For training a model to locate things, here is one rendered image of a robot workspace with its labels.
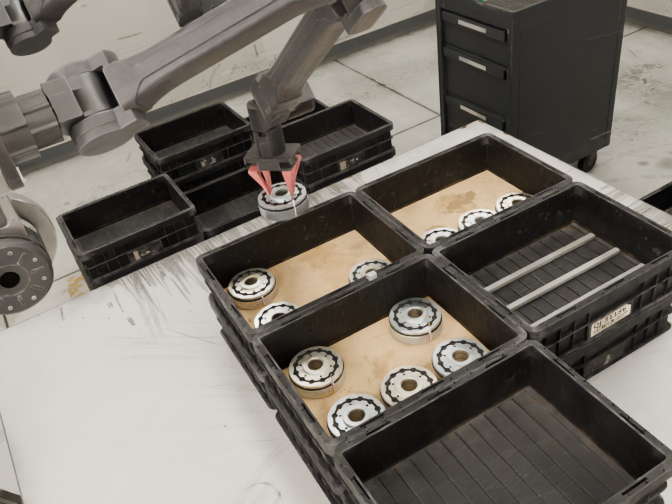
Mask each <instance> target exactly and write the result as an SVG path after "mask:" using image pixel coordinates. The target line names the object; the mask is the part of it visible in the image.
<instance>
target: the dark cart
mask: <svg viewBox="0 0 672 504"><path fill-rule="evenodd" d="M626 8H627V0H487V1H485V2H481V1H477V0H435V10H436V32H437V54H438V76H439V98H440V121H441V136H443V135H445V134H447V133H450V132H452V131H454V130H456V129H459V128H461V127H463V126H465V125H468V124H470V123H472V122H474V121H477V120H480V121H482V122H484V123H486V124H488V125H491V126H493V127H495V128H497V129H499V130H501V131H503V132H505V133H507V134H509V135H511V136H513V137H515V138H517V139H519V140H521V141H523V142H525V143H527V144H529V145H531V146H533V147H535V148H537V149H539V150H541V151H543V152H545V153H547V154H549V155H551V156H553V157H555V158H557V159H559V160H561V161H563V162H565V163H567V164H569V165H570V164H572V163H574V162H576V161H578V160H579V161H578V169H579V170H581V171H584V172H589V171H590V170H591V169H592V168H593V167H594V165H595V163H596V160H597V151H598V150H600V149H602V148H604V147H606V146H608V145H609V144H610V137H611V129H612V121H613V113H614V105H615V97H616V89H617V81H618V72H619V64H620V56H621V48H622V40H623V32H624V24H625V16H626Z"/></svg>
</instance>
